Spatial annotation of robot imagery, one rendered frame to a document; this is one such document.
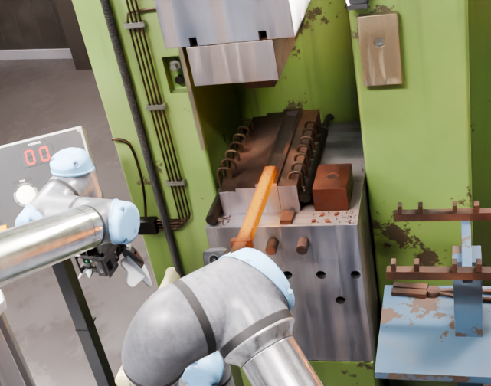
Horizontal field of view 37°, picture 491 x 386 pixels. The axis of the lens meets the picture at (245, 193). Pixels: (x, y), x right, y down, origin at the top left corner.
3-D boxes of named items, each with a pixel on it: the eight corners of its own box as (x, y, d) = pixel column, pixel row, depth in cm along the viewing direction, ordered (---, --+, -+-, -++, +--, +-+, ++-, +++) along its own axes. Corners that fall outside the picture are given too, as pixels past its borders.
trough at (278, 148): (276, 188, 182) (276, 183, 181) (256, 189, 183) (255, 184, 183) (302, 112, 216) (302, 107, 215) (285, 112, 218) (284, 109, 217)
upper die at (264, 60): (279, 80, 166) (272, 39, 161) (194, 86, 172) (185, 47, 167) (306, 15, 200) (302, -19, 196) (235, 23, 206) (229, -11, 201)
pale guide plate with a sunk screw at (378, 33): (402, 83, 173) (397, 13, 164) (363, 86, 176) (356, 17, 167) (402, 80, 175) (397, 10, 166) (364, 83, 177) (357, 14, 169)
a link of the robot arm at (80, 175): (36, 168, 136) (62, 141, 142) (55, 213, 143) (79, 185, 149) (72, 174, 133) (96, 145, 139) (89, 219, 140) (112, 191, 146)
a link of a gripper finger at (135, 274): (141, 302, 155) (109, 274, 152) (152, 282, 159) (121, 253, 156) (149, 298, 153) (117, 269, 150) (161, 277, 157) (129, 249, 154)
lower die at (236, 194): (300, 211, 184) (296, 182, 180) (223, 214, 189) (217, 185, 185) (322, 132, 218) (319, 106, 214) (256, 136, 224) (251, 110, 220)
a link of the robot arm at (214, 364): (182, 396, 134) (171, 361, 130) (198, 353, 143) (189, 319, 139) (224, 397, 132) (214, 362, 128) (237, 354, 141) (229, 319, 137)
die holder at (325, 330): (373, 362, 198) (357, 224, 175) (236, 358, 208) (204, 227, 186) (385, 239, 243) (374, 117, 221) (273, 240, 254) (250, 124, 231)
